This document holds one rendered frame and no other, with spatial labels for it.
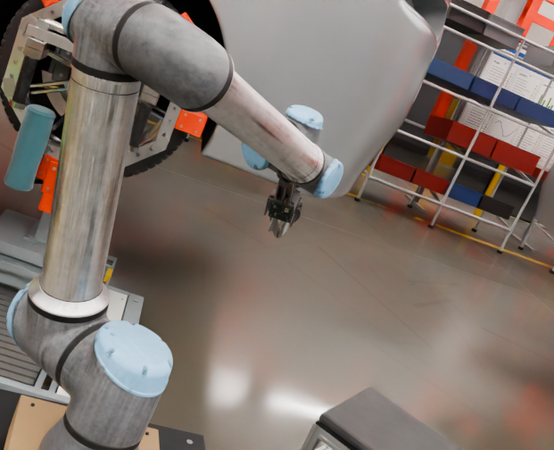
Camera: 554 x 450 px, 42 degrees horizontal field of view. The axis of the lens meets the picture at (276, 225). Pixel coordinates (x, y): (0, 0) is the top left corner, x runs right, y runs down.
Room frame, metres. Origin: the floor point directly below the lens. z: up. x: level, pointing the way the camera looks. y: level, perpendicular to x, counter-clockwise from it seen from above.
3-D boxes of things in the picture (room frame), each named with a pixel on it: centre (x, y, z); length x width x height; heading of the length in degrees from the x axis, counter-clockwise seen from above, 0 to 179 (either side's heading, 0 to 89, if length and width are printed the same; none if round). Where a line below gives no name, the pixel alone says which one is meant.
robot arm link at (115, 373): (1.18, 0.15, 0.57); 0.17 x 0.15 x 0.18; 61
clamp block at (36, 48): (2.02, 0.82, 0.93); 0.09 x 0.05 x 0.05; 12
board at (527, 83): (7.87, -1.95, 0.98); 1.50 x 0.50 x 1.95; 108
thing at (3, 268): (2.42, 0.73, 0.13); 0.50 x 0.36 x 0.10; 102
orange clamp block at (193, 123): (2.33, 0.39, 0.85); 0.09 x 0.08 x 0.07; 102
